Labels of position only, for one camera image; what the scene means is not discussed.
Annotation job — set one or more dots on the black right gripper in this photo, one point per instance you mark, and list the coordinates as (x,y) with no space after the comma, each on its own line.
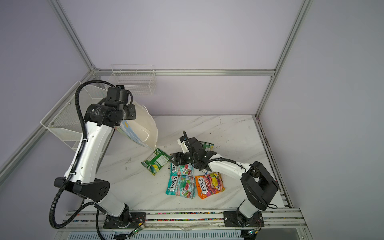
(176,156)

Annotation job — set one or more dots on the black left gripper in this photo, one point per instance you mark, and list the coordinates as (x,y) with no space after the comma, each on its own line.
(131,109)

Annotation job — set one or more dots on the teal fox's candy bag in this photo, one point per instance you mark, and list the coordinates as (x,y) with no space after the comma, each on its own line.
(181,170)
(181,186)

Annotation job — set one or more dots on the white printed paper bag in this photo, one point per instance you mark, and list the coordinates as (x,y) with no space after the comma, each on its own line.
(142,130)

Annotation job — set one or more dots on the green candy bag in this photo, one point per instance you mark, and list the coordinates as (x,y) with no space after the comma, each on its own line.
(207,146)
(156,161)

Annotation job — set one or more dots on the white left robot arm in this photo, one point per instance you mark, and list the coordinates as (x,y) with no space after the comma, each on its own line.
(80,178)

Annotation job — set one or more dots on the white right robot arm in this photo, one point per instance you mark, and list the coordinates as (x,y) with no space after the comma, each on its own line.
(259,185)

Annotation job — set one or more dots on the orange Fox's candy bag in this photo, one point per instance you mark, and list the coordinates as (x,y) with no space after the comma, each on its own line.
(209,185)

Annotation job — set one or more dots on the white mesh shelf upper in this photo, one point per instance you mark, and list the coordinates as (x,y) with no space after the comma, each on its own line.
(62,120)

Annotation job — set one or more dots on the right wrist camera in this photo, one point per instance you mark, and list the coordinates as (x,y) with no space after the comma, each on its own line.
(184,143)

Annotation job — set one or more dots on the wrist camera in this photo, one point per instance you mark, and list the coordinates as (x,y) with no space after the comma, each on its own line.
(184,143)
(118,95)

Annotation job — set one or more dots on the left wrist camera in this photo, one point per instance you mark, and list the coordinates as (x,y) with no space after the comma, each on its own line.
(118,95)

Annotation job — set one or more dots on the white wire basket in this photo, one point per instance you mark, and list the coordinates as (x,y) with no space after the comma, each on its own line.
(140,80)

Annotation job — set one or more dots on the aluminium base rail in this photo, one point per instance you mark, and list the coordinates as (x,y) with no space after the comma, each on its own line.
(188,225)

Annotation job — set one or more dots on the aluminium frame posts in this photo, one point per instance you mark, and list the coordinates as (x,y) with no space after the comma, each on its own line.
(16,159)

